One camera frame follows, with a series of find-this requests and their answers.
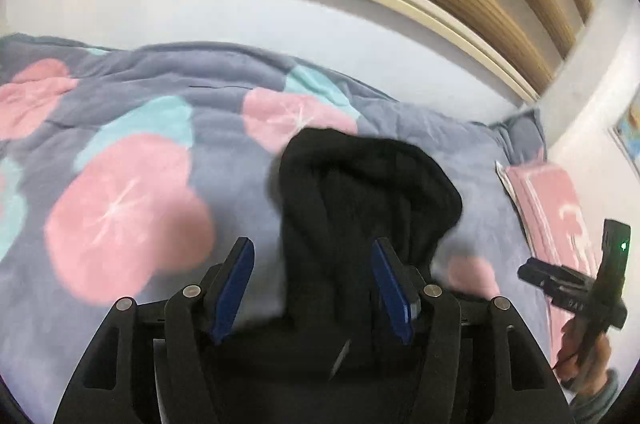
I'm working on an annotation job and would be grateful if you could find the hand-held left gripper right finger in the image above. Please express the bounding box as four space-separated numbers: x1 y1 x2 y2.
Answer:
370 238 576 424

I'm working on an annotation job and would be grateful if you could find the person's right forearm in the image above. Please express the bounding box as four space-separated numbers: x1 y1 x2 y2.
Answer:
570 371 622 424

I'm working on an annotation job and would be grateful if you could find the wall poster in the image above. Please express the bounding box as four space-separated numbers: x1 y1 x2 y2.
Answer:
609 102 640 181

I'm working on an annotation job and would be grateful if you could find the person's right hand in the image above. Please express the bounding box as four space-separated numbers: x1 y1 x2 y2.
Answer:
556 319 619 398

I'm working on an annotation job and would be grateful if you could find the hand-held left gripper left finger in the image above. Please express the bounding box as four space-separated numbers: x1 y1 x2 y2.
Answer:
52 236 256 424

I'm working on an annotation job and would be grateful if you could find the black hooded jacket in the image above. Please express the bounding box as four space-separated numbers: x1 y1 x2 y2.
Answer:
200 128 463 424

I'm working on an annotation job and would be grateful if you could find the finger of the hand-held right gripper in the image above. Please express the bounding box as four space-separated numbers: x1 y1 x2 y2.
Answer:
517 258 597 305

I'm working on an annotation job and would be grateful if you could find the pink pillow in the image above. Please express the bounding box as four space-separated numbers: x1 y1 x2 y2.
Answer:
495 161 606 355

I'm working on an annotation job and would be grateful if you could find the grey floral blanket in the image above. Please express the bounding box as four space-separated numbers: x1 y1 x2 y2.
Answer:
0 34 556 424

